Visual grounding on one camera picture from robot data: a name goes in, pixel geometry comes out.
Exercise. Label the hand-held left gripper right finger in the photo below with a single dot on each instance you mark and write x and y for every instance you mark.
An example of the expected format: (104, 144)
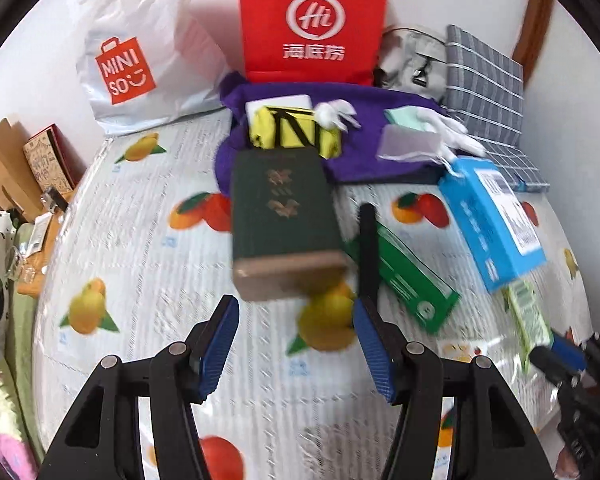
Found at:
(375, 355)

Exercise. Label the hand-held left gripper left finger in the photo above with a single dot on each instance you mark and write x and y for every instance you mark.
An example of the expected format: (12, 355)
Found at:
(220, 355)

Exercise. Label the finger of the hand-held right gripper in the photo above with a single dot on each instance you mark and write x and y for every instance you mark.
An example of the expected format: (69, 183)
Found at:
(567, 355)

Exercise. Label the dark green box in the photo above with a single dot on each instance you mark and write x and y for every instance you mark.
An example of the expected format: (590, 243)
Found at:
(280, 210)

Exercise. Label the white knit glove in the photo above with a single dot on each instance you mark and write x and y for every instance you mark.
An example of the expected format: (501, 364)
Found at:
(452, 132)

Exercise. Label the mint green knit cloth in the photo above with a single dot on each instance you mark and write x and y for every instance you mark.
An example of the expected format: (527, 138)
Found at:
(405, 116)

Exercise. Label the white foam block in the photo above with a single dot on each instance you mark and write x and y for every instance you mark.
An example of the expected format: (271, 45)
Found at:
(280, 101)

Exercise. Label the light green packet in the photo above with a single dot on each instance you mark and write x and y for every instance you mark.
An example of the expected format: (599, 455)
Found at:
(527, 315)

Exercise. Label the long green carton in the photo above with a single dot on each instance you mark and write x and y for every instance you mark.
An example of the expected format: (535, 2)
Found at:
(415, 285)

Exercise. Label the black flat stick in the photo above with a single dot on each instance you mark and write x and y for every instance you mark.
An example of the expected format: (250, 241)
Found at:
(367, 250)

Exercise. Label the fruit print bed sheet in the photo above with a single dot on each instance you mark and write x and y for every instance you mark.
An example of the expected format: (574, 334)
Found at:
(145, 260)

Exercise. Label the light blue box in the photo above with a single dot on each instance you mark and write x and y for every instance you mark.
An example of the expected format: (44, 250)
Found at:
(470, 220)

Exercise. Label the purple towel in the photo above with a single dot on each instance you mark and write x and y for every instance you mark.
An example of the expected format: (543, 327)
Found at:
(360, 160)

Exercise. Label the green quilt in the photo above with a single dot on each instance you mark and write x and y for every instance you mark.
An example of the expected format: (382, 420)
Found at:
(22, 360)

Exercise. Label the clear plastic packet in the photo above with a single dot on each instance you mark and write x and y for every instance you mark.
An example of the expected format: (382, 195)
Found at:
(37, 232)

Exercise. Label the crumpled white glove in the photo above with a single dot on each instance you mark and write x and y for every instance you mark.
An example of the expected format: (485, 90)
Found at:
(332, 112)

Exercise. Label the patterned cardboard box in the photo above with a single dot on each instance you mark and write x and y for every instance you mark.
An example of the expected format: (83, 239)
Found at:
(45, 160)

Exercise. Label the grey checked pillow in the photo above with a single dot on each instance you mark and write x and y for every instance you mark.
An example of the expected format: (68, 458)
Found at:
(485, 80)

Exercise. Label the wooden headboard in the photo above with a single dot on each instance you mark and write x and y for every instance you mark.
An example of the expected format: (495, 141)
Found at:
(0, 160)

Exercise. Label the grey canvas bag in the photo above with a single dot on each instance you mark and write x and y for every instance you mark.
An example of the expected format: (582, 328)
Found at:
(405, 55)

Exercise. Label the red paper bag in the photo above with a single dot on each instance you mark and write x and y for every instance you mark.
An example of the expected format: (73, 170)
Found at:
(270, 55)

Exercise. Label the white plastic shopping bag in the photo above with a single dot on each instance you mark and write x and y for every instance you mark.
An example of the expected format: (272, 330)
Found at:
(140, 35)

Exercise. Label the brown wooden door frame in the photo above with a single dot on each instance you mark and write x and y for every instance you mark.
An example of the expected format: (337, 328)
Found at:
(532, 30)

